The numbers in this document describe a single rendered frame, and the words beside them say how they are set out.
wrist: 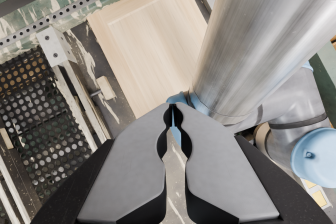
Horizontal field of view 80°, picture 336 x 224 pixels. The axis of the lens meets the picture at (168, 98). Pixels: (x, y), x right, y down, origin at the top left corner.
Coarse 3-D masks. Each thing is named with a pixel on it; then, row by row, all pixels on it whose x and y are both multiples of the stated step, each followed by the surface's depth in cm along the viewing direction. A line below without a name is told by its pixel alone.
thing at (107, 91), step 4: (104, 76) 71; (96, 80) 70; (100, 80) 70; (104, 80) 70; (100, 84) 70; (104, 84) 70; (108, 84) 71; (100, 88) 70; (104, 88) 70; (108, 88) 70; (104, 92) 70; (108, 92) 70; (112, 92) 71; (104, 96) 70; (108, 96) 70; (112, 96) 70
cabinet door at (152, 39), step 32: (128, 0) 72; (160, 0) 72; (192, 0) 72; (96, 32) 72; (128, 32) 72; (160, 32) 72; (192, 32) 72; (128, 64) 72; (160, 64) 72; (192, 64) 71; (128, 96) 71; (160, 96) 71
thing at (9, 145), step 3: (0, 129) 71; (3, 129) 72; (0, 132) 70; (3, 132) 72; (6, 132) 73; (3, 135) 71; (6, 135) 72; (3, 138) 70; (6, 138) 72; (6, 141) 71; (9, 141) 72; (6, 144) 70; (9, 144) 72; (9, 147) 71; (12, 147) 72
